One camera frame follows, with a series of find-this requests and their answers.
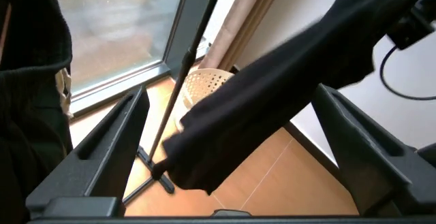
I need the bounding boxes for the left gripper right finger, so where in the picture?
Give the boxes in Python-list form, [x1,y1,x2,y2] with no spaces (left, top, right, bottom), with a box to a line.
[311,82,436,217]

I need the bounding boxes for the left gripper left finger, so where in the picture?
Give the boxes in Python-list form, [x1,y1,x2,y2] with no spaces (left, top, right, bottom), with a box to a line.
[25,84,151,218]

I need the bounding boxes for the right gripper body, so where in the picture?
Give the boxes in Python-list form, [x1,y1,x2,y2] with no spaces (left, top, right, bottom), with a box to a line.
[386,0,436,52]

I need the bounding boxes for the black shorts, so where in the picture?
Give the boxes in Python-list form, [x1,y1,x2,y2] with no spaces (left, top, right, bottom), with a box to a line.
[0,0,75,224]

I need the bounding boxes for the black garment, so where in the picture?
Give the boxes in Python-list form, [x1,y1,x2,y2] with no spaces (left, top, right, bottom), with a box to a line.
[151,0,431,196]

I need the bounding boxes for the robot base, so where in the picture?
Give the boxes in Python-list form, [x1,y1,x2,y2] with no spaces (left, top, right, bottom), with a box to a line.
[211,208,253,217]

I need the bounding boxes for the black clothes rack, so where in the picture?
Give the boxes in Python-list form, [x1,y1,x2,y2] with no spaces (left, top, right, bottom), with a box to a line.
[121,0,228,207]

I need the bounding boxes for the white laundry basket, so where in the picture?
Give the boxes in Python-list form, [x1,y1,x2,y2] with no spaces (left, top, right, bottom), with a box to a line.
[172,67,236,133]

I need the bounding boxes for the window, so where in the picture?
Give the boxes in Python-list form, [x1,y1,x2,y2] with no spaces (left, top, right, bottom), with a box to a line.
[50,0,248,116]

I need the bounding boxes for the beige curtain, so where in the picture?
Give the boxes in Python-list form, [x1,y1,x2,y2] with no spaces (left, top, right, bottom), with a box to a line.
[197,0,290,72]

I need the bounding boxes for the black cable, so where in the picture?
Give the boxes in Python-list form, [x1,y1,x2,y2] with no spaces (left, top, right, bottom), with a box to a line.
[379,45,436,101]

